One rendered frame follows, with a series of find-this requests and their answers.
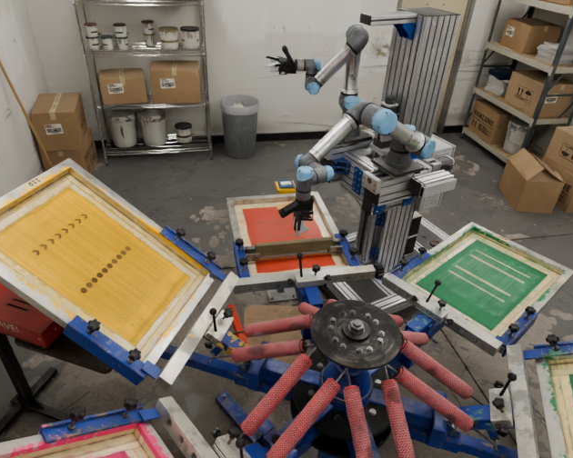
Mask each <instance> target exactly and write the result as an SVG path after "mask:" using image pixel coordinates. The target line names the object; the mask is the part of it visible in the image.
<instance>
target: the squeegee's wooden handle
mask: <svg viewBox="0 0 573 458"><path fill-rule="evenodd" d="M329 246H333V238H332V236H330V237H320V238H310V239H300V240H289V241H279V242H269V243H259V244H255V254H256V253H260V257H262V256H265V255H274V254H292V253H303V252H312V251H322V250H327V251H328V250H329Z"/></svg>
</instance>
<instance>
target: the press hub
mask: <svg viewBox="0 0 573 458"><path fill-rule="evenodd" d="M310 333H311V337H312V340H313V342H314V344H315V346H316V348H317V349H318V350H317V351H314V352H313V353H312V354H311V356H310V357H309V358H310V359H311V360H312V362H311V363H312V365H311V366H310V367H309V368H308V369H310V370H313V371H317V372H320V373H321V374H320V377H319V386H318V387H317V386H314V385H311V384H308V383H303V382H299V381H298V382H297V383H296V384H295V386H294V387H293V388H292V395H293V396H291V401H290V411H291V416H292V419H294V418H295V417H296V416H298V415H299V413H300V412H301V411H302V410H303V408H304V407H305V406H306V405H307V403H308V402H309V401H310V400H311V398H312V397H313V396H314V395H315V394H316V392H317V391H318V390H319V388H320V387H321V386H322V385H323V384H324V382H325V381H326V380H327V378H329V379H330V378H333V379H334V380H336V379H337V378H338V376H339V375H340V374H341V373H342V372H343V371H344V370H345V368H348V372H349V377H350V382H351V385H356V386H359V391H360V395H361V400H362V404H363V408H364V413H365V416H366V420H367V424H368V426H369V429H370V432H371V433H372V436H373V438H374V441H375V444H376V446H377V449H378V448H379V447H381V446H382V445H383V443H384V442H385V441H386V440H387V438H388V436H389V435H390V432H391V427H389V425H390V422H389V419H388V415H387V408H386V407H384V406H381V405H377V404H374V403H370V402H369V400H370V398H371V396H372V393H373V388H375V389H378V390H381V391H382V387H381V384H382V381H385V380H386V379H387V378H386V374H385V369H384V366H385V365H387V364H388V363H390V362H392V361H393V360H394V359H395V358H396V357H397V355H398V353H399V351H400V348H401V344H402V335H401V332H400V329H399V327H398V325H397V323H396V322H395V320H394V319H393V318H392V317H391V316H390V315H389V314H388V313H386V312H385V311H384V310H382V309H381V308H379V307H377V306H375V305H373V304H370V303H366V302H362V301H358V300H340V301H335V302H332V303H330V304H326V305H325V306H323V307H322V308H320V309H319V310H318V311H317V312H316V314H315V315H314V317H313V319H312V322H311V326H310ZM327 359H328V360H330V361H332V362H330V363H329V362H328V361H327ZM382 366H383V367H382ZM380 367H381V368H380ZM377 368H380V369H379V370H378V371H377V372H376V373H374V374H373V375H372V376H371V375H370V373H369V371H368V370H372V369H377ZM337 383H338V384H339V385H340V387H339V388H340V389H341V390H340V391H339V392H338V393H337V395H336V396H335V397H334V399H333V400H332V401H331V402H330V404H332V405H333V406H334V408H333V409H332V410H331V411H330V412H329V413H327V414H326V415H325V416H324V417H323V418H322V419H320V420H319V421H318V422H317V423H315V424H314V426H313V427H314V428H315V429H316V430H318V431H319V432H321V434H320V435H319V436H318V437H317V438H316V439H315V440H314V441H312V442H311V446H313V447H314V448H316V449H317V450H318V453H317V458H350V457H351V454H350V451H349V449H348V446H347V441H353V439H352V434H351V430H350V425H349V421H348V419H347V414H346V409H347V408H346V402H345V397H344V393H343V389H345V387H346V386H349V385H348V380H347V372H345V373H344V374H343V376H342V377H341V378H340V379H339V381H338V382H337Z"/></svg>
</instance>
